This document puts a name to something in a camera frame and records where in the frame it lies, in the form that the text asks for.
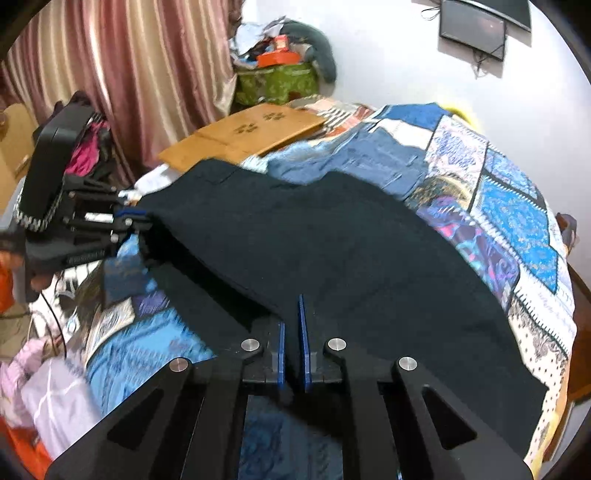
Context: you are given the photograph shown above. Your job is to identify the grey plush pillow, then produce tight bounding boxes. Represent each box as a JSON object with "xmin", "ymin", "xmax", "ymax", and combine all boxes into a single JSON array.
[{"xmin": 281, "ymin": 19, "xmax": 337, "ymax": 84}]

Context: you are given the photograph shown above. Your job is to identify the striped pink curtain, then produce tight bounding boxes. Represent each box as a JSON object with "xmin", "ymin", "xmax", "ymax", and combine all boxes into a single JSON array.
[{"xmin": 0, "ymin": 0, "xmax": 244, "ymax": 185}]

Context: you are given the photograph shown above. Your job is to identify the brown cardboard carton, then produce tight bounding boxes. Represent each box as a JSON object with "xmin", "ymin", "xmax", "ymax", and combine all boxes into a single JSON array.
[{"xmin": 0, "ymin": 104, "xmax": 40, "ymax": 205}]

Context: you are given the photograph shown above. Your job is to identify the person's left hand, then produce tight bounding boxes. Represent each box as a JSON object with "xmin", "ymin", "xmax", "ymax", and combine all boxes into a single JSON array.
[{"xmin": 28, "ymin": 272, "xmax": 57, "ymax": 302}]

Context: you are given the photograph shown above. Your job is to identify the brown wooden furniture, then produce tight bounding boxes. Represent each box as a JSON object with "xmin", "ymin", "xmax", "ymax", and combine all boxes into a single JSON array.
[{"xmin": 540, "ymin": 263, "xmax": 591, "ymax": 462}]

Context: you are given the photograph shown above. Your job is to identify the black wall monitor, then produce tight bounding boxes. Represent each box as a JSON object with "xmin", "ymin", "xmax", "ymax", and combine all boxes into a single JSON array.
[{"xmin": 438, "ymin": 0, "xmax": 533, "ymax": 62}]

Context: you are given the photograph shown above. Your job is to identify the blue patchwork blanket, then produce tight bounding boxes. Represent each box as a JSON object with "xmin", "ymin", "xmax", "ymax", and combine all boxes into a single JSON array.
[{"xmin": 60, "ymin": 95, "xmax": 578, "ymax": 480}]

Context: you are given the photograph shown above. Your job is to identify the pale lilac cloth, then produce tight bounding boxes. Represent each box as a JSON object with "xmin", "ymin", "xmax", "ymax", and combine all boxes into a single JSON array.
[{"xmin": 0, "ymin": 342, "xmax": 103, "ymax": 459}]

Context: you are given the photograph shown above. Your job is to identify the grey cloth bag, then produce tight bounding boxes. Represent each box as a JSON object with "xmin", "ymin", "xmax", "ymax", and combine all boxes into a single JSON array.
[{"xmin": 556, "ymin": 212, "xmax": 578, "ymax": 256}]

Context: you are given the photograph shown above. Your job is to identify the green patterned bag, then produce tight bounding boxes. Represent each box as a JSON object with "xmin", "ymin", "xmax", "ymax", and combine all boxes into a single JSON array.
[{"xmin": 235, "ymin": 62, "xmax": 321, "ymax": 106}]

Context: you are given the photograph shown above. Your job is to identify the black monitor cable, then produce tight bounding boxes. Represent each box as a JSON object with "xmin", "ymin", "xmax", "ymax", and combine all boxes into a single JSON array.
[{"xmin": 472, "ymin": 45, "xmax": 491, "ymax": 78}]

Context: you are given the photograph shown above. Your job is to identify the flat brown cardboard box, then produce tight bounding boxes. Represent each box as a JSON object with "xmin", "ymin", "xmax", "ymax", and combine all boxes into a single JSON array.
[{"xmin": 159, "ymin": 102, "xmax": 327, "ymax": 174}]

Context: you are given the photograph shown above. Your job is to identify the blue jeans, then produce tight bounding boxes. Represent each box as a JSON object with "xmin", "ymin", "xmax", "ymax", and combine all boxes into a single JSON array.
[{"xmin": 267, "ymin": 124, "xmax": 431, "ymax": 200}]

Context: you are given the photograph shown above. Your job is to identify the white cloth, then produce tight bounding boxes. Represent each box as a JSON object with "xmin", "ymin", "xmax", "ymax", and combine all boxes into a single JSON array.
[{"xmin": 133, "ymin": 166, "xmax": 182, "ymax": 195}]

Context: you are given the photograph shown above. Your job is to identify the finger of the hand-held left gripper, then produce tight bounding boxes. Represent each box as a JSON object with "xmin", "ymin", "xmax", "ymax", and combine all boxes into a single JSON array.
[
  {"xmin": 65, "ymin": 178, "xmax": 150, "ymax": 221},
  {"xmin": 68, "ymin": 220, "xmax": 156, "ymax": 246}
]

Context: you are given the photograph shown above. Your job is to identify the magenta clothes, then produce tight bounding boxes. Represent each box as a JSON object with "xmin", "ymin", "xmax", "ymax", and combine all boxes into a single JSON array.
[{"xmin": 68, "ymin": 117, "xmax": 112, "ymax": 177}]

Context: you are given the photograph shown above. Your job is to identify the black pants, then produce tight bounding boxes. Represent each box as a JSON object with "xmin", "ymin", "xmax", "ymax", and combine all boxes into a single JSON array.
[{"xmin": 131, "ymin": 159, "xmax": 550, "ymax": 457}]

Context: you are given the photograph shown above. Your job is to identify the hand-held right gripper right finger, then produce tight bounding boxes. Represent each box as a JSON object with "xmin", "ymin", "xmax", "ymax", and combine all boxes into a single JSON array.
[{"xmin": 298, "ymin": 294, "xmax": 534, "ymax": 480}]

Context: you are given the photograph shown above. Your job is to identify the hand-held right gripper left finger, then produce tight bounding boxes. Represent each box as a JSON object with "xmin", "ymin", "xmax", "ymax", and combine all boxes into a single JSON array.
[{"xmin": 44, "ymin": 320, "xmax": 288, "ymax": 480}]

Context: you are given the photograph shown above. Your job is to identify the orange box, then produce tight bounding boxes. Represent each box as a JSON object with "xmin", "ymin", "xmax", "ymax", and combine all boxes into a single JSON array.
[{"xmin": 256, "ymin": 48, "xmax": 301, "ymax": 69}]

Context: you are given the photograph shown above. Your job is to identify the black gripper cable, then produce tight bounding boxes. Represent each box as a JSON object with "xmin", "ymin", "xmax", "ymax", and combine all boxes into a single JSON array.
[{"xmin": 36, "ymin": 286, "xmax": 71, "ymax": 361}]

